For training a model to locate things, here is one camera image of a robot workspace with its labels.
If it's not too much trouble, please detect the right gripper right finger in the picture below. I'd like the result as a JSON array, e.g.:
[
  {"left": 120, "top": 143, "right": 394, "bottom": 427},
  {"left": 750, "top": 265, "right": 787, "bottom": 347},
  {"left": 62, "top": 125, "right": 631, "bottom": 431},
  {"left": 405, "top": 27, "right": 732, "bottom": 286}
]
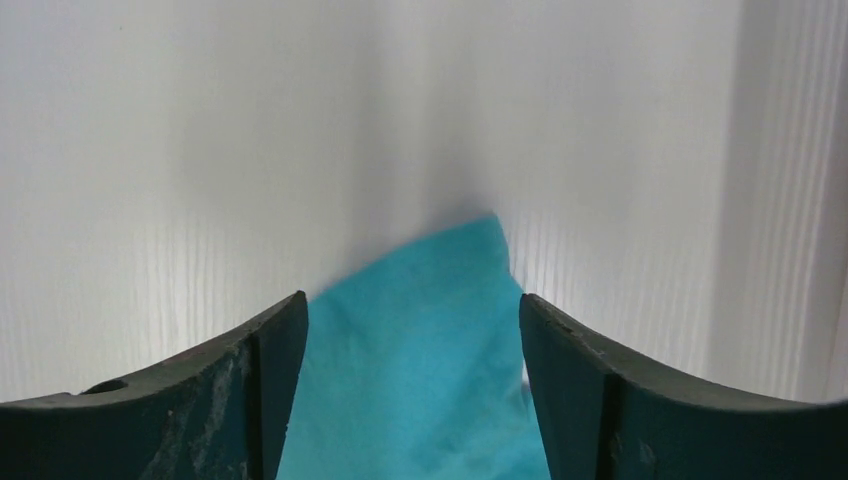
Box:
[{"left": 519, "top": 294, "right": 847, "bottom": 479}]

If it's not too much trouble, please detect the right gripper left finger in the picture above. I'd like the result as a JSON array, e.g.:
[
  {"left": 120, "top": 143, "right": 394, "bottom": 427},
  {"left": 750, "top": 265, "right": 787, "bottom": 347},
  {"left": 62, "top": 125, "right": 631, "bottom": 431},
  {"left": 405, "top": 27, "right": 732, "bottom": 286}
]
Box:
[{"left": 1, "top": 292, "right": 308, "bottom": 479}]

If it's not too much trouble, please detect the teal t shirt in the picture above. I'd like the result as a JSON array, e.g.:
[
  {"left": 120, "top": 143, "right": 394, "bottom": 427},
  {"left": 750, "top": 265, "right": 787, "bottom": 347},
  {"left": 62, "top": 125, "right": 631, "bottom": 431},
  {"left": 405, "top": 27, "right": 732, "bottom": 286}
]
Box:
[{"left": 278, "top": 216, "right": 549, "bottom": 479}]

